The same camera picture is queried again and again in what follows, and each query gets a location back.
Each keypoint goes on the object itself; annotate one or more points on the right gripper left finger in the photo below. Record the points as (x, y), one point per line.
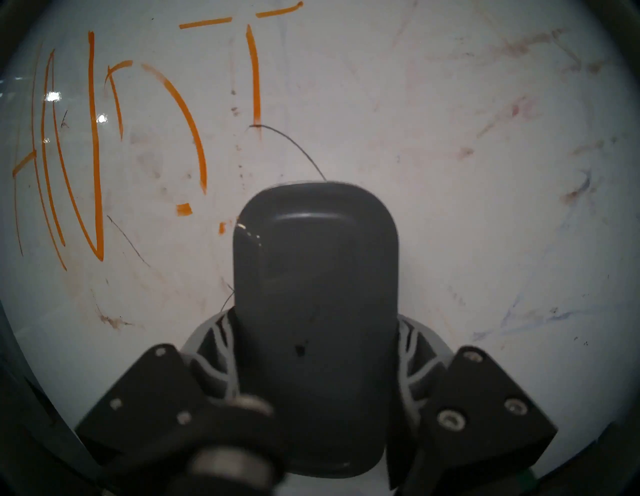
(150, 400)

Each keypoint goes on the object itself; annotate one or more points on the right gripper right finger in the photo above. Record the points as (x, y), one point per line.
(475, 420)

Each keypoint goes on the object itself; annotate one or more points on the dark grey whiteboard eraser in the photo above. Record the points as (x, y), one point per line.
(315, 300)

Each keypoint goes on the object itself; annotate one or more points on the white freestanding whiteboard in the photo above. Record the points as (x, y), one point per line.
(450, 150)

